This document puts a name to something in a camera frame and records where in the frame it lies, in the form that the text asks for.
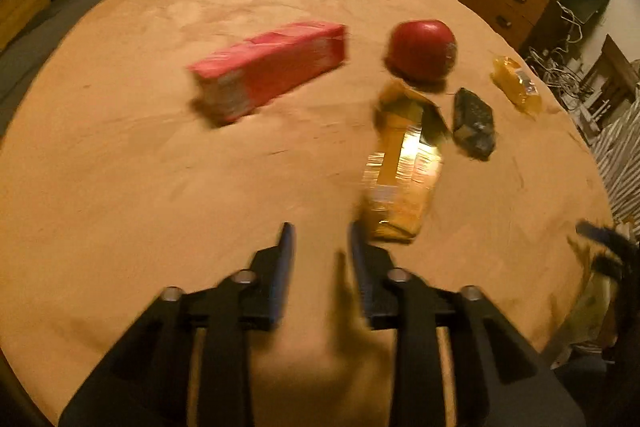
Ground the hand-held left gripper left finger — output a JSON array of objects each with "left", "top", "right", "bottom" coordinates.
[{"left": 59, "top": 222, "right": 297, "bottom": 427}]

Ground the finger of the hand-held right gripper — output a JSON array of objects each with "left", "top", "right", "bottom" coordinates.
[
  {"left": 594, "top": 257, "right": 625, "bottom": 278},
  {"left": 576, "top": 221, "right": 623, "bottom": 250}
]

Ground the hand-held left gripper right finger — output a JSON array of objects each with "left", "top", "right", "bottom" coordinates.
[{"left": 348, "top": 222, "right": 586, "bottom": 427}]

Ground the gold foil packet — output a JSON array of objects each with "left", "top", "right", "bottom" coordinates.
[{"left": 360, "top": 82, "right": 451, "bottom": 243}]

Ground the striped cloth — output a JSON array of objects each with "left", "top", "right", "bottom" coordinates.
[{"left": 592, "top": 87, "right": 640, "bottom": 240}]

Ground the yellow plastic packet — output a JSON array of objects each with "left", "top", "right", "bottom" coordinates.
[{"left": 491, "top": 56, "right": 543, "bottom": 115}]

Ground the dark patterned cloth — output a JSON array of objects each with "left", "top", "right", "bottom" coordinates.
[{"left": 452, "top": 88, "right": 496, "bottom": 158}]

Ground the dark wooden chair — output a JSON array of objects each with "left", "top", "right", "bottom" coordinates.
[{"left": 575, "top": 34, "right": 640, "bottom": 132}]

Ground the red carton box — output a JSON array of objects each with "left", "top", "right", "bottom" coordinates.
[{"left": 187, "top": 21, "right": 348, "bottom": 125}]

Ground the tangle of white cables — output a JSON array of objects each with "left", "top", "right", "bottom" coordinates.
[{"left": 525, "top": 0, "right": 608, "bottom": 118}]

